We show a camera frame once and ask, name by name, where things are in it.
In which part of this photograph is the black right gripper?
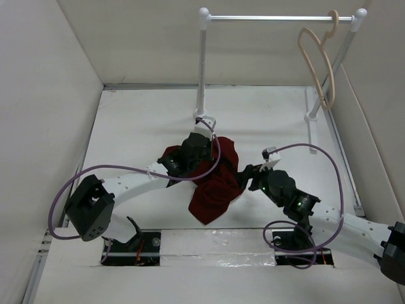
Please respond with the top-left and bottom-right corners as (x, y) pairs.
(233, 160), (284, 208)

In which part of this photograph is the dark red t shirt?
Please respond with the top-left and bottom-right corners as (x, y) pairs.
(157, 136), (245, 226)

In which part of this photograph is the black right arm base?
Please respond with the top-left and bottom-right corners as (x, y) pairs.
(271, 221), (335, 267)

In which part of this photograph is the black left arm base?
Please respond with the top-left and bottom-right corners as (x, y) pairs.
(100, 217), (161, 267)

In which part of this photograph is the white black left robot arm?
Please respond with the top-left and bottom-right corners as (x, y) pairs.
(65, 132), (213, 251)

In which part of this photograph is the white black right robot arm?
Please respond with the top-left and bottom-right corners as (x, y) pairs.
(236, 165), (404, 285)

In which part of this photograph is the beige wooden hanger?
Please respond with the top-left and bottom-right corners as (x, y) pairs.
(297, 9), (340, 110)

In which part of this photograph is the white metal clothes rack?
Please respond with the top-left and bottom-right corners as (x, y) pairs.
(194, 8), (368, 153)

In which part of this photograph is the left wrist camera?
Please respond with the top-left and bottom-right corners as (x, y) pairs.
(194, 117), (216, 141)

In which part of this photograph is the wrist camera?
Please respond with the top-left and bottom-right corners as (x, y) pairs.
(194, 117), (216, 141)
(259, 146), (281, 172)

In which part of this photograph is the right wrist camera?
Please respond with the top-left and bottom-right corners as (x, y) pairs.
(259, 146), (281, 172)

